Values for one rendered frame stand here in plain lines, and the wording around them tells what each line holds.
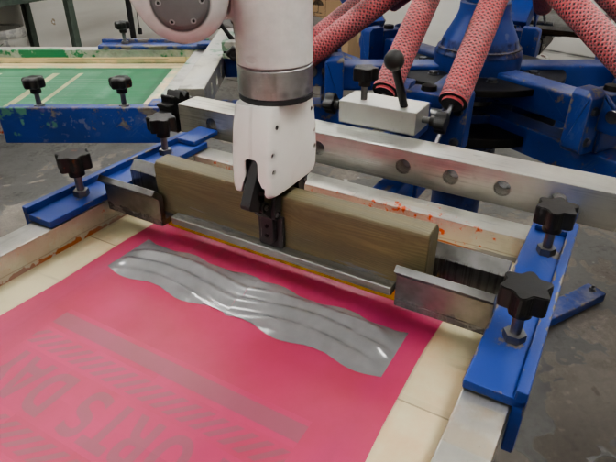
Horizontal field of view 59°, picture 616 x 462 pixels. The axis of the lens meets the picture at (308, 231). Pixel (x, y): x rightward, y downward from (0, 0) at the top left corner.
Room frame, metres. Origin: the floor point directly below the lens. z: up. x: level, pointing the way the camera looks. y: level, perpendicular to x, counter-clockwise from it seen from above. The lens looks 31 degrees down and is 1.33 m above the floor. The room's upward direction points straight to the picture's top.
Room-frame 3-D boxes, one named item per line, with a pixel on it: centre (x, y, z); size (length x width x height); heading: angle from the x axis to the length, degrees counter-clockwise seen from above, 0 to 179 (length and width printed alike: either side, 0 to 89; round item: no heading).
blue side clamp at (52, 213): (0.71, 0.26, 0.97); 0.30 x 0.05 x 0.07; 150
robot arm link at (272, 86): (0.55, 0.03, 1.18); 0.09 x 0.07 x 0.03; 150
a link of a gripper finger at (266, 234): (0.52, 0.05, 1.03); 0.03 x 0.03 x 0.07; 60
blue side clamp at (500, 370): (0.43, -0.22, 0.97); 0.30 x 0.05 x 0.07; 150
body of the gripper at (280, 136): (0.54, 0.03, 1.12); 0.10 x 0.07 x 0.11; 150
